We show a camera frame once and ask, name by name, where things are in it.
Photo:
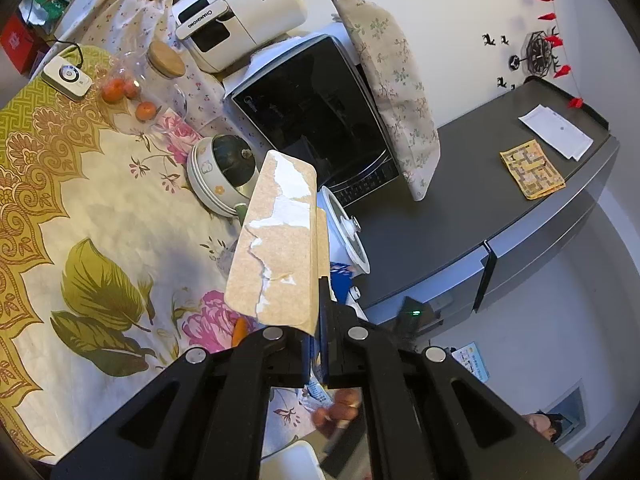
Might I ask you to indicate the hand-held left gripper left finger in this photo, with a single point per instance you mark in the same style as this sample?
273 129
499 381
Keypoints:
285 355

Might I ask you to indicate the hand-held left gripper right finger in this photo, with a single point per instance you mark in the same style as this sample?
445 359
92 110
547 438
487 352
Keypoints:
325 345

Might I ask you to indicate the yellow orange snack wrapper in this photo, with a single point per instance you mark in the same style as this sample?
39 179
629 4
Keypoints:
240 332

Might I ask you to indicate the blue packet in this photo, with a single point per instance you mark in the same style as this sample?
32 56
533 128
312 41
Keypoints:
342 272

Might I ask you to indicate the brown paper envelope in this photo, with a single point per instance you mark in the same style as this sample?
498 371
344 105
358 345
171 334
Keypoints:
280 260

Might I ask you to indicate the white plastic bin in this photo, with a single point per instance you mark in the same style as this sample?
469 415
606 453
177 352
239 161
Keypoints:
295 462

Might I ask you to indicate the blue white printed box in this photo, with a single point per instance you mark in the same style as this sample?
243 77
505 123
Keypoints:
472 362

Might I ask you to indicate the grey double door refrigerator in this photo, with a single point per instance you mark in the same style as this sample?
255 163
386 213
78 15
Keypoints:
475 200

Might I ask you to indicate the white printed bowl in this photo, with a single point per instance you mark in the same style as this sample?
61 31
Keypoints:
205 180

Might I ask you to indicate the yellow printed paper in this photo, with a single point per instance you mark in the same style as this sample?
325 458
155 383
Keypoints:
532 170

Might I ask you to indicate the dark green squash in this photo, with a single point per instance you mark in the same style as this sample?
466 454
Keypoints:
232 157

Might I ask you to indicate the beige floral cloth cover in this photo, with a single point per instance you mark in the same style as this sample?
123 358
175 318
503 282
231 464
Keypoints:
395 90

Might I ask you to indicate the black microwave oven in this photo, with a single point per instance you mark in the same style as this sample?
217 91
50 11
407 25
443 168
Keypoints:
310 110

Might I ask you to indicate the white paper sheet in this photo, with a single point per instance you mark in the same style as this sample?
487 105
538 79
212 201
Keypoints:
555 132

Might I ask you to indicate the floral tablecloth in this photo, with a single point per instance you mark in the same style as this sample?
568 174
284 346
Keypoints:
100 200

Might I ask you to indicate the clear plastic bag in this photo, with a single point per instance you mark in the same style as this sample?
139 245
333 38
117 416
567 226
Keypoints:
172 110

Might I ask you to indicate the glass jar with wooden lid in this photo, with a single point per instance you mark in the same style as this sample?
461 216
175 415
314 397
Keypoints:
167 57

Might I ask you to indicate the white air fryer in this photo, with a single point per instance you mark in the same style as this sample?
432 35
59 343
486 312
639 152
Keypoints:
250 5

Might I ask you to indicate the white round button device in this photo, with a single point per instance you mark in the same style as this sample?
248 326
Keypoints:
65 77

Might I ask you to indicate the white small floral cloth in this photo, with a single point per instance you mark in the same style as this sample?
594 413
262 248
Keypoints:
120 20

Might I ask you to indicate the dark red box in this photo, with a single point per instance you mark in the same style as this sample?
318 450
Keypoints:
20 42

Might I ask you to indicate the green packet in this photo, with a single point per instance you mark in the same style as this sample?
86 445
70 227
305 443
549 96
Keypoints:
45 7

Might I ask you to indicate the black web shaped wall clock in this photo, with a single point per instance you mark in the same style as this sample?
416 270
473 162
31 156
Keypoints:
537 52

